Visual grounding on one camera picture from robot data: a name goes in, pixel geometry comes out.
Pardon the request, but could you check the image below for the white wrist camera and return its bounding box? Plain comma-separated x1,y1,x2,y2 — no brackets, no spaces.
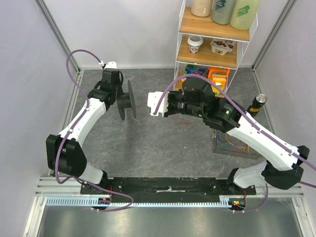
98,60,117,69
147,91,169,118

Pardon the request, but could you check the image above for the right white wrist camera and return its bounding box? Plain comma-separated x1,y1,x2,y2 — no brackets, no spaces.
147,91,169,118

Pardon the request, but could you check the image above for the white paper cup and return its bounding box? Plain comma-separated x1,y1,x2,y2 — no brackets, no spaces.
187,35,203,53

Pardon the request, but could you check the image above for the orange yellow snack box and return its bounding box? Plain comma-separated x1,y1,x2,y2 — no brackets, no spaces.
207,67,230,91

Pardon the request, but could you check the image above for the black cable spool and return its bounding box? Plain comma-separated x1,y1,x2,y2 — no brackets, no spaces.
116,80,137,120

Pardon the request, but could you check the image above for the grey slotted cable duct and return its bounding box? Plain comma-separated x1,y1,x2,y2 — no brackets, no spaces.
46,196,236,208

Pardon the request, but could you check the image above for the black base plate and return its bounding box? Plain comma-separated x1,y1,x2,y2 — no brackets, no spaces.
80,176,256,203

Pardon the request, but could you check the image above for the black yellow drink can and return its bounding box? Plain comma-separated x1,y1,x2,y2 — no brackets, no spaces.
247,94,267,117

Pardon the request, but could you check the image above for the clear box of wires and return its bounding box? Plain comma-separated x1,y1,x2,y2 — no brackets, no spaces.
212,130,261,159

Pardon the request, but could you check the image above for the beige bottle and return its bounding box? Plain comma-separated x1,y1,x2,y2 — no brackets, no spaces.
191,0,213,17

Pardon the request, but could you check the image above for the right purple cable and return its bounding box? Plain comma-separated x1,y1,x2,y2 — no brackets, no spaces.
152,75,316,214

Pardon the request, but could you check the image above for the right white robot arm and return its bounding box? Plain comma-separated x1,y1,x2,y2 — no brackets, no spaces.
158,74,309,195

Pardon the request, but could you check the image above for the purple cable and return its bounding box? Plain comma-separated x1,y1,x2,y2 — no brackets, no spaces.
55,49,134,212
152,75,316,214

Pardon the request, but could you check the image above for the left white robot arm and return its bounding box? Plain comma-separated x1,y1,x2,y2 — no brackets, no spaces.
46,68,123,194

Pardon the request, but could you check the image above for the light green bottle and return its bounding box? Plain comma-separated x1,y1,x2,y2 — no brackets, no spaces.
230,0,260,30

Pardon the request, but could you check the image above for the blue green snack box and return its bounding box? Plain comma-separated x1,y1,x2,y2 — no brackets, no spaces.
183,64,208,76

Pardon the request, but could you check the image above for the red wire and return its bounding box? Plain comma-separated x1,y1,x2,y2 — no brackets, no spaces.
134,103,189,125

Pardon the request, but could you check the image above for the grey green bottle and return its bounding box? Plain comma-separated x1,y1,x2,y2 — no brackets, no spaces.
211,0,236,25

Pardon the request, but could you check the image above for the white wire wooden shelf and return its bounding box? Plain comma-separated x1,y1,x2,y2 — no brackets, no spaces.
173,0,258,91

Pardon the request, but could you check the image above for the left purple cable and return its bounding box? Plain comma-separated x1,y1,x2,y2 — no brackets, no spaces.
55,49,134,212

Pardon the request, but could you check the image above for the white chocolate dessert tub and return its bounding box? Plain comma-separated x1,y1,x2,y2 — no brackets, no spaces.
210,39,236,56

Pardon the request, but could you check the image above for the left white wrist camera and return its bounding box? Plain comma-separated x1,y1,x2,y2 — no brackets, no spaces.
98,60,117,69

